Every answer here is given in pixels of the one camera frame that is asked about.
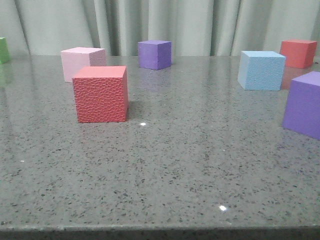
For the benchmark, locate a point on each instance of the light blue foam cube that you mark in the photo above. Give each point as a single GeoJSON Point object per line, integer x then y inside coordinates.
{"type": "Point", "coordinates": [261, 70]}

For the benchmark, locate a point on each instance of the near red foam cube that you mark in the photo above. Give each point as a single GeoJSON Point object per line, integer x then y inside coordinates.
{"type": "Point", "coordinates": [101, 94]}

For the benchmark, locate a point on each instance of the red foam cube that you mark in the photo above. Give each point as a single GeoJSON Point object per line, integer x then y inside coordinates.
{"type": "Point", "coordinates": [101, 94]}
{"type": "Point", "coordinates": [298, 53]}

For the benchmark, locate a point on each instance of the far purple foam cube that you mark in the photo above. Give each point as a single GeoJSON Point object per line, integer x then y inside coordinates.
{"type": "Point", "coordinates": [155, 54]}

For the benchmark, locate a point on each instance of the purple foam cube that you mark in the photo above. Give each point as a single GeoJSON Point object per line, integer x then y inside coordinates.
{"type": "Point", "coordinates": [302, 110]}
{"type": "Point", "coordinates": [155, 54]}

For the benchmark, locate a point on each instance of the pink foam cube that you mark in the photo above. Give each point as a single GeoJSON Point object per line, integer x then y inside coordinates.
{"type": "Point", "coordinates": [74, 59]}

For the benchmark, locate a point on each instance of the near purple foam cube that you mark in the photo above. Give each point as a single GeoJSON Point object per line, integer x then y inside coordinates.
{"type": "Point", "coordinates": [302, 110]}

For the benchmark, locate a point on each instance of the far red foam cube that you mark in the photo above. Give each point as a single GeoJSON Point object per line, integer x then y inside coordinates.
{"type": "Point", "coordinates": [298, 53]}

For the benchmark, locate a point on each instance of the grey curtain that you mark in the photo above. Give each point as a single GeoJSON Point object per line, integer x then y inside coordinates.
{"type": "Point", "coordinates": [194, 27]}

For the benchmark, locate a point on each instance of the green foam cube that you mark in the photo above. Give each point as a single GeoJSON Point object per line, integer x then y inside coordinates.
{"type": "Point", "coordinates": [4, 52]}

